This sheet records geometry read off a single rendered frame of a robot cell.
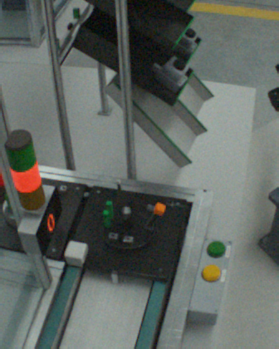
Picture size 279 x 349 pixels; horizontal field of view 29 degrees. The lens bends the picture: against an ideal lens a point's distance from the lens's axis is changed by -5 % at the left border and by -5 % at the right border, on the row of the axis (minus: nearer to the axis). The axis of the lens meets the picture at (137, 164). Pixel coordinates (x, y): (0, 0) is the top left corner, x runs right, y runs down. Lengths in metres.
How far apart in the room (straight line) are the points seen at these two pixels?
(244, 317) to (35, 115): 0.96
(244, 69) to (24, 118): 1.94
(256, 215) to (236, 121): 0.38
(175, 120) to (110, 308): 0.53
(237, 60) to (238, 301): 2.40
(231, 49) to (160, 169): 2.14
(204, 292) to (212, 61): 2.44
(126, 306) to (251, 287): 0.32
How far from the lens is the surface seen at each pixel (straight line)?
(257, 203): 1.55
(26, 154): 0.92
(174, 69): 1.30
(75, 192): 1.43
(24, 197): 1.00
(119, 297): 1.30
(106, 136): 1.73
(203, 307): 1.23
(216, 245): 1.31
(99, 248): 1.31
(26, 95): 1.94
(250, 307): 1.36
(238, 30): 3.89
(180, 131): 1.49
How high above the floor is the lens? 2.03
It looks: 46 degrees down
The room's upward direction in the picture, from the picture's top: 3 degrees counter-clockwise
